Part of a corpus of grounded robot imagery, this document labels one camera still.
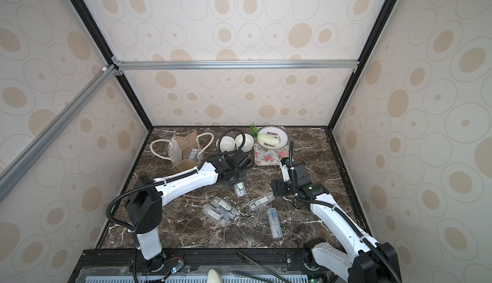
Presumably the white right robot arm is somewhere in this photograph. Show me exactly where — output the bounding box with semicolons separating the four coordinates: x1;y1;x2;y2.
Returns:
271;158;402;282

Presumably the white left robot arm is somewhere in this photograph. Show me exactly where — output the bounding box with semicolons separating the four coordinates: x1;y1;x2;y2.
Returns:
106;150;252;261

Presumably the clear compass case right angled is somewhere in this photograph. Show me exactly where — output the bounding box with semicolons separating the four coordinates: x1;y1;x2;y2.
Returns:
248;192;275;211

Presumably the clear compass case blue front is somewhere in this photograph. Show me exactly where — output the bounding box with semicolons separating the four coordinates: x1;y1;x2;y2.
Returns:
267;208;283;239

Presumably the white bowl left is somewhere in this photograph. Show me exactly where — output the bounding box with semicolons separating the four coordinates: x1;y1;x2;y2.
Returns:
216;137;236;152

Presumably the white bowl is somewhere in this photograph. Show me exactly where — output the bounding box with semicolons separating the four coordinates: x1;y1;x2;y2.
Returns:
216;137;236;152
235;134;254;152

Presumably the white bowl right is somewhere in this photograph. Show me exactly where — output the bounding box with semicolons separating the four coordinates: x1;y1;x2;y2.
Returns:
235;134;254;152

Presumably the floral cloth mat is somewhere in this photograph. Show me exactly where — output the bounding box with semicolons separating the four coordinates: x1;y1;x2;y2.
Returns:
254;143;289;166

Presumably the white radish with leaves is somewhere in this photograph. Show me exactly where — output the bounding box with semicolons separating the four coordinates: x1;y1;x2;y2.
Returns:
250;124;281;149

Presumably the patterned ceramic plate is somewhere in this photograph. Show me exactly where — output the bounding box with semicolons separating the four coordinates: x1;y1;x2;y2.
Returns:
256;125;289;150

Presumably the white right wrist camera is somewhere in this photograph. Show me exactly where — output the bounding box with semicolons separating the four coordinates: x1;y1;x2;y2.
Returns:
280;158;292;183

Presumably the silver aluminium rail back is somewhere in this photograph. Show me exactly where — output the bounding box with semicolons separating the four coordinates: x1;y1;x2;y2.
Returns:
116;60;359;70

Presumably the silver aluminium rail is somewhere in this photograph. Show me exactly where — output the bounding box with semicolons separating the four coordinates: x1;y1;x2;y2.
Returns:
116;60;359;70
1;64;116;200

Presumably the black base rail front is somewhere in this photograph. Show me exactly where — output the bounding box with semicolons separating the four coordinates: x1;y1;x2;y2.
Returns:
68;247;347;283

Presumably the silver aluminium rail left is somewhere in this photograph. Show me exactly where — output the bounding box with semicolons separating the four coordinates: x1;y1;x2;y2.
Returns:
1;64;116;200

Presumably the black corner frame post right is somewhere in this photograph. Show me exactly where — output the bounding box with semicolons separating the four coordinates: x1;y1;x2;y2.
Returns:
327;0;398;133

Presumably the black corner frame post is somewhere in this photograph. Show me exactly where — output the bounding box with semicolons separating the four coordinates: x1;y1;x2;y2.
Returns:
69;0;154;132
327;0;398;133

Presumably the black corner frame post left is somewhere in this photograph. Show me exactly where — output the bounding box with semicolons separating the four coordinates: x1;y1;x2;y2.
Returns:
69;0;154;132

